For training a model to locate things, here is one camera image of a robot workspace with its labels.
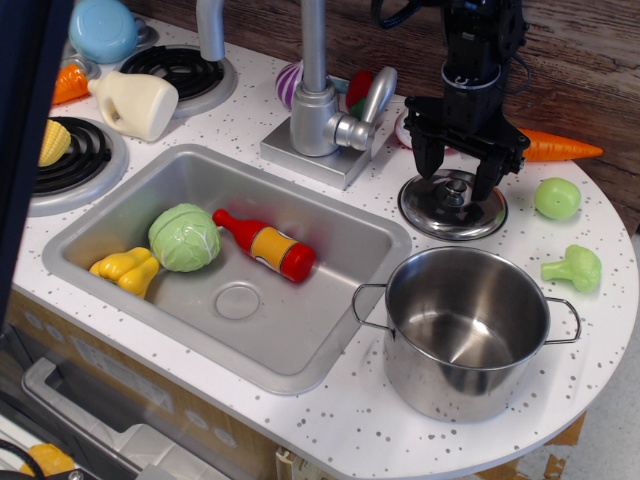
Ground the yellow toy bell pepper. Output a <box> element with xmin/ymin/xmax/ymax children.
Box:
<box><xmin>89</xmin><ymin>247</ymin><xmax>160</xmax><ymax>299</ymax></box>

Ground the purple striped toy onion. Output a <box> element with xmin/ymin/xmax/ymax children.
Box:
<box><xmin>275</xmin><ymin>60</ymin><xmax>304</xmax><ymax>110</ymax></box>

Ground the short orange toy carrot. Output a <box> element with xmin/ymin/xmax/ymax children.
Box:
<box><xmin>52</xmin><ymin>64</ymin><xmax>89</xmax><ymax>105</ymax></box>

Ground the grey curved pipe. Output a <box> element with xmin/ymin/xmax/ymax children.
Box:
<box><xmin>196</xmin><ymin>0</ymin><xmax>225</xmax><ymax>61</ymax></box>

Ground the blue toy bowl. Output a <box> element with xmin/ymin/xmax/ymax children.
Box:
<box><xmin>68</xmin><ymin>0</ymin><xmax>138</xmax><ymax>64</ymax></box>

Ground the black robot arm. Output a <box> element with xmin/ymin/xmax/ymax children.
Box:
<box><xmin>405</xmin><ymin>1</ymin><xmax>530</xmax><ymax>201</ymax></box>

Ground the stainless steel pot lid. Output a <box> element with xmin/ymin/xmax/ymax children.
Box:
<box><xmin>398</xmin><ymin>169</ymin><xmax>508</xmax><ymax>241</ymax></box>

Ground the black cable bottom left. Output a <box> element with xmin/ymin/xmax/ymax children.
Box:
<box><xmin>0</xmin><ymin>438</ymin><xmax>46</xmax><ymax>480</ymax></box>

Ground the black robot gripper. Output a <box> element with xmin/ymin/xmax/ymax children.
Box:
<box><xmin>405</xmin><ymin>65</ymin><xmax>530</xmax><ymax>202</ymax></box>

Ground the dark blue foreground bar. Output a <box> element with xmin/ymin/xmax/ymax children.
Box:
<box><xmin>1</xmin><ymin>1</ymin><xmax>74</xmax><ymax>314</ymax></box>

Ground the front left stove burner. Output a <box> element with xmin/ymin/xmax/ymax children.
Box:
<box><xmin>28</xmin><ymin>117</ymin><xmax>128</xmax><ymax>217</ymax></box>

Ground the grey oven door handle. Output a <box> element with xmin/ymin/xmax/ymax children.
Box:
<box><xmin>21</xmin><ymin>358</ymin><xmax>227</xmax><ymax>479</ymax></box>

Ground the green toy broccoli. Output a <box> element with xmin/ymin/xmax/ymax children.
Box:
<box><xmin>541</xmin><ymin>244</ymin><xmax>602</xmax><ymax>293</ymax></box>

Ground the red toy ketchup bottle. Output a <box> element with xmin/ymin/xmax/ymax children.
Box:
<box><xmin>212</xmin><ymin>209</ymin><xmax>316</xmax><ymax>283</ymax></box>

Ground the green toy apple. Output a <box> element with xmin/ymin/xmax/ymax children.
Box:
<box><xmin>534</xmin><ymin>178</ymin><xmax>582</xmax><ymax>220</ymax></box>

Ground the yellow toy corn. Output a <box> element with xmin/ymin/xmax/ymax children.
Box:
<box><xmin>38</xmin><ymin>119</ymin><xmax>71</xmax><ymax>167</ymax></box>

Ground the green toy cabbage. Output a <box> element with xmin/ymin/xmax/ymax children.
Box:
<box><xmin>148</xmin><ymin>203</ymin><xmax>221</xmax><ymax>272</ymax></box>

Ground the cream toy milk jug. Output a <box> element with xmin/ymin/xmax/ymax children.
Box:
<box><xmin>88</xmin><ymin>71</ymin><xmax>179</xmax><ymax>142</ymax></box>

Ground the silver toy faucet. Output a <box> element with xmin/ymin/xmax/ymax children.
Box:
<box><xmin>260</xmin><ymin>1</ymin><xmax>397</xmax><ymax>190</ymax></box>

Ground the grey toy sink basin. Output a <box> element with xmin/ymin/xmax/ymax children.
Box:
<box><xmin>43</xmin><ymin>145</ymin><xmax>411</xmax><ymax>395</ymax></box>

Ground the red toy strawberry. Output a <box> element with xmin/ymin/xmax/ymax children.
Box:
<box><xmin>345</xmin><ymin>70</ymin><xmax>373</xmax><ymax>120</ymax></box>

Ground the long orange toy carrot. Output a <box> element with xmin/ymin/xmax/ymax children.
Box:
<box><xmin>520</xmin><ymin>129</ymin><xmax>603</xmax><ymax>162</ymax></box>

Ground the yellow object bottom left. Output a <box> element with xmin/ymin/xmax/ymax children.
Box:
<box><xmin>27</xmin><ymin>444</ymin><xmax>75</xmax><ymax>476</ymax></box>

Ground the white pink toy radish slice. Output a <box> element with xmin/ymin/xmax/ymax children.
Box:
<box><xmin>394</xmin><ymin>112</ymin><xmax>459</xmax><ymax>153</ymax></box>

